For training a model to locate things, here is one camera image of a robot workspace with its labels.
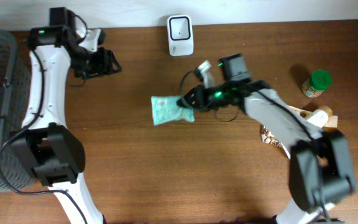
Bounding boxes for teal snack packet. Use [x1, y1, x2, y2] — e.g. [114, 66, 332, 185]
[150, 96, 195, 126]

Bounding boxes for brown glutinous rice bag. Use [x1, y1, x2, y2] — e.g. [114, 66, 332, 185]
[260, 106, 338, 159]

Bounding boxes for white tube with cork cap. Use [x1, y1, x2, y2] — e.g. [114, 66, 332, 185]
[306, 106, 333, 128]

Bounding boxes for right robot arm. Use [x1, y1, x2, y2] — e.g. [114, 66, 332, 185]
[177, 54, 356, 223]

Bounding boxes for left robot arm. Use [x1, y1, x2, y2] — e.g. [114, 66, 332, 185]
[6, 7, 122, 223]

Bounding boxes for white barcode scanner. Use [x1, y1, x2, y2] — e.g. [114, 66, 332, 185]
[167, 15, 194, 57]

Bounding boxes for dark grey plastic basket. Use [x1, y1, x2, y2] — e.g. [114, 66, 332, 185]
[0, 30, 34, 192]

